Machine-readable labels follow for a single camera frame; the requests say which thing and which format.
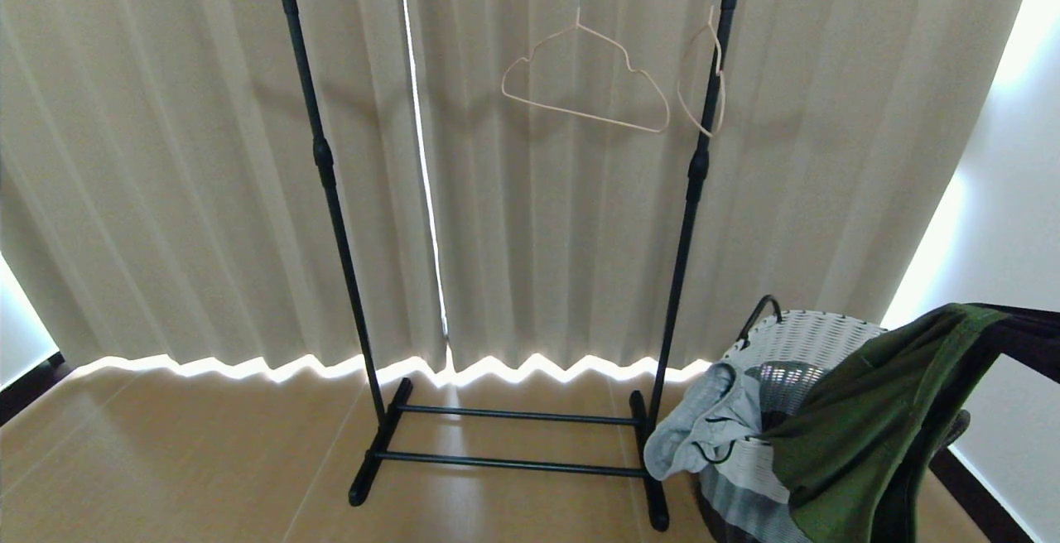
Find green printed shirt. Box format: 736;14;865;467
762;303;1013;543

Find pink clothes hanger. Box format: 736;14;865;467
501;0;670;134
677;0;728;140

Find white laundry basket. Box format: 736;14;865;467
691;295;971;543

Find pale grey shorts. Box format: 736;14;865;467
643;361;767;482

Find beige curtain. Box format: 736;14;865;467
0;0;1042;387

